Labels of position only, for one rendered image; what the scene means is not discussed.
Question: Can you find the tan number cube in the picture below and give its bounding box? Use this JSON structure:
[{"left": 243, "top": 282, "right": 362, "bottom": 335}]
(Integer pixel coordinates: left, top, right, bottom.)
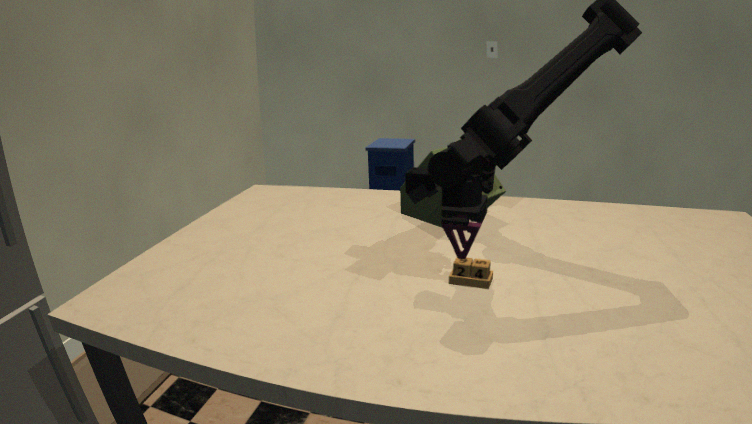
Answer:
[
  {"left": 471, "top": 259, "right": 491, "bottom": 280},
  {"left": 453, "top": 257, "right": 473, "bottom": 278}
]

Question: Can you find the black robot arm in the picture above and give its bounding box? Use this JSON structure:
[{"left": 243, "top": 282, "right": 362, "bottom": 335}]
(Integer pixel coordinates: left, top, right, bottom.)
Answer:
[{"left": 405, "top": 0, "right": 642, "bottom": 208}]

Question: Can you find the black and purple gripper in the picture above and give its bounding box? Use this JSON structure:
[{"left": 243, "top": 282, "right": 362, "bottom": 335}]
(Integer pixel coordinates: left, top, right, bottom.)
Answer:
[{"left": 442, "top": 173, "right": 487, "bottom": 259}]

